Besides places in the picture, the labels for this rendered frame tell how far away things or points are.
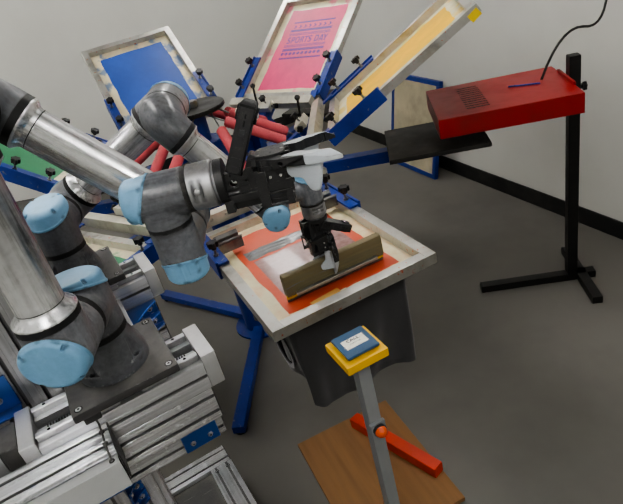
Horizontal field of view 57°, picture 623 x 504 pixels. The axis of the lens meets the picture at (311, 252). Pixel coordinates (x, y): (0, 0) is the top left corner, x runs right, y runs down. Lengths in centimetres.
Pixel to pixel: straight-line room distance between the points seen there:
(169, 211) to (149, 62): 309
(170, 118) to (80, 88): 465
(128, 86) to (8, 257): 289
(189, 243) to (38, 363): 34
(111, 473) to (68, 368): 26
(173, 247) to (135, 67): 306
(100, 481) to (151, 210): 57
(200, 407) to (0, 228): 62
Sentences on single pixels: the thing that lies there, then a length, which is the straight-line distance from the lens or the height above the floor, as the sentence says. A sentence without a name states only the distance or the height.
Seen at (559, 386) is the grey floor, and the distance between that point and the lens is 281.
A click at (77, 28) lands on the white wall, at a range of 608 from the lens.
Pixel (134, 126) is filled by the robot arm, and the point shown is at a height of 160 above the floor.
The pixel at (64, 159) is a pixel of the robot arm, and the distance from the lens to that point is 106.
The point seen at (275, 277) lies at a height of 96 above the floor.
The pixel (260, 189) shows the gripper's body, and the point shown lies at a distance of 89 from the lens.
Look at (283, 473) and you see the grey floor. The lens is 263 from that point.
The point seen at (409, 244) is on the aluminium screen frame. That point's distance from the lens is 193.
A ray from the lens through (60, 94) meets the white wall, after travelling 612.
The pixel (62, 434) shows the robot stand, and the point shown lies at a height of 120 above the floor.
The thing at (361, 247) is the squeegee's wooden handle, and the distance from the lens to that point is 186.
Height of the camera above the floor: 198
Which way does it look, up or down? 30 degrees down
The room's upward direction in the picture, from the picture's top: 14 degrees counter-clockwise
